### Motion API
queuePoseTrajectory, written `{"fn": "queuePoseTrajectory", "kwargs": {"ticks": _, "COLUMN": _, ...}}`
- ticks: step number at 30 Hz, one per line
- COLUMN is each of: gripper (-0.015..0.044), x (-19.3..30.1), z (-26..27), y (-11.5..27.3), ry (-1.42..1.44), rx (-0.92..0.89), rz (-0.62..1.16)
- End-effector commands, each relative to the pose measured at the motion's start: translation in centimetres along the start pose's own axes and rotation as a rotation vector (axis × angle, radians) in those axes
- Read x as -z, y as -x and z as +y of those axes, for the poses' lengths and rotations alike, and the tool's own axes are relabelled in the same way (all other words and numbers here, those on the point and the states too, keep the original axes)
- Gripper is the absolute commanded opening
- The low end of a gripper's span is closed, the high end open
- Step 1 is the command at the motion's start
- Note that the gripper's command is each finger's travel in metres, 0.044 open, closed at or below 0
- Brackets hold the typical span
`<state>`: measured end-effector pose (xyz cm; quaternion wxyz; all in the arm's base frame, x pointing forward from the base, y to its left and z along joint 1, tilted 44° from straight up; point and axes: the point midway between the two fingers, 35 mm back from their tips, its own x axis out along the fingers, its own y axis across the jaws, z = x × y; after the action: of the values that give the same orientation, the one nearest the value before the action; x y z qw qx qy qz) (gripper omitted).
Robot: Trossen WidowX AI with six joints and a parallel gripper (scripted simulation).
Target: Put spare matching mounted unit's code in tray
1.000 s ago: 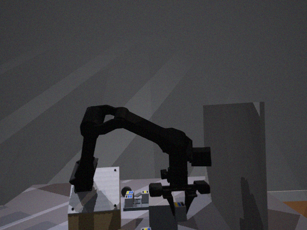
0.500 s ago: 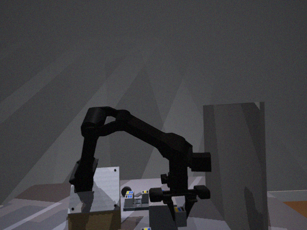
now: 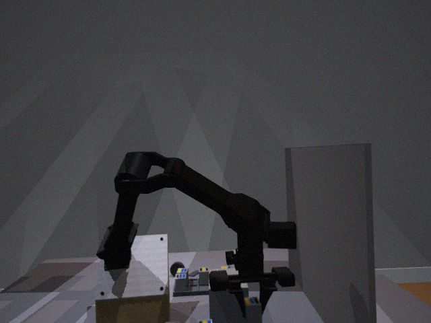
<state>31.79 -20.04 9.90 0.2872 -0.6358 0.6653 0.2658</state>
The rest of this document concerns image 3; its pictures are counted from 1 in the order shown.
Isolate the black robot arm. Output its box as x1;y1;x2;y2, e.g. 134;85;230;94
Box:
96;151;296;271

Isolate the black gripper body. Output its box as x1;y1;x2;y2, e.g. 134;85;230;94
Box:
209;248;296;291

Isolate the grey flat panel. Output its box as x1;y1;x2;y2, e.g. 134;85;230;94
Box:
285;143;376;323

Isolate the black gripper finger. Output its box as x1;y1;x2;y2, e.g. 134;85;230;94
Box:
259;282;277;314
228;287;245;318

